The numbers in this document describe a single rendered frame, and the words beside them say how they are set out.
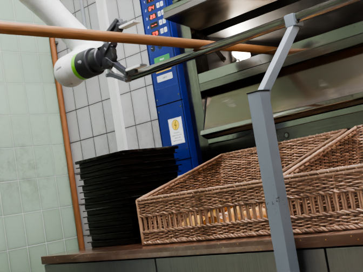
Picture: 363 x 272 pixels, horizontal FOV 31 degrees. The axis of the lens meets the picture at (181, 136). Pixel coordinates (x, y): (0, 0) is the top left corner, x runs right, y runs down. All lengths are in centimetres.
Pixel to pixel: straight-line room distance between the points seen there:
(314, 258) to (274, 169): 24
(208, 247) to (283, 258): 29
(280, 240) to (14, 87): 181
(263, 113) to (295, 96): 67
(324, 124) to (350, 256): 73
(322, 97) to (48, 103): 147
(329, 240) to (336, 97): 69
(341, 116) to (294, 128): 19
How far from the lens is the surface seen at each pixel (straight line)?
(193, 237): 197
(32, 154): 307
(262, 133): 161
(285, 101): 228
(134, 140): 282
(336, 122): 219
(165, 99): 263
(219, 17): 250
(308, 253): 164
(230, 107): 244
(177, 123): 259
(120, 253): 211
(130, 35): 187
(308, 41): 225
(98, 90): 300
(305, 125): 225
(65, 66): 218
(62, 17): 231
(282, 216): 160
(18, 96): 309
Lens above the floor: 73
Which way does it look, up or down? 5 degrees up
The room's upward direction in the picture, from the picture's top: 9 degrees counter-clockwise
